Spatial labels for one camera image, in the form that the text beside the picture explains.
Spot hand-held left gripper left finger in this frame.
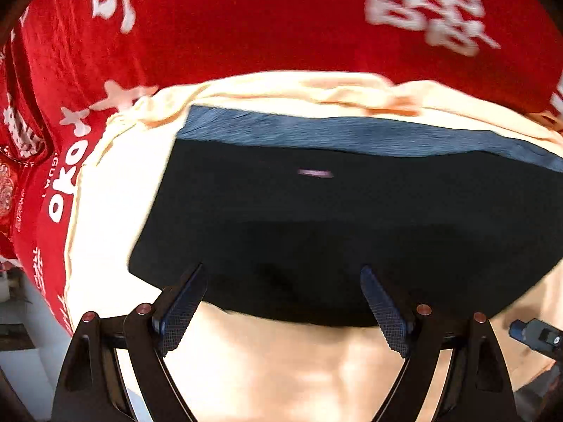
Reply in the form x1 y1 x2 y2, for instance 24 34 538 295
52 263 209 422

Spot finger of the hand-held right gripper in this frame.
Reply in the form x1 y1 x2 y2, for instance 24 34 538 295
509 318 563 353

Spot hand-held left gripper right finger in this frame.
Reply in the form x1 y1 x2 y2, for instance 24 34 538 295
360 265 520 422

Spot black pants with grey waistband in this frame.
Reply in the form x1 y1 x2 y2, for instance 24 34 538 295
127 104 563 328

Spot peach bed sheet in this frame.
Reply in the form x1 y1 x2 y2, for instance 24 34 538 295
62 70 563 422

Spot red cloth with round emblem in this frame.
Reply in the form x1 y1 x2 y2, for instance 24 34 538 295
0 149 27 251

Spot red printed blanket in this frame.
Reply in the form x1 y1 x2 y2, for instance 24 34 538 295
0 0 563 337

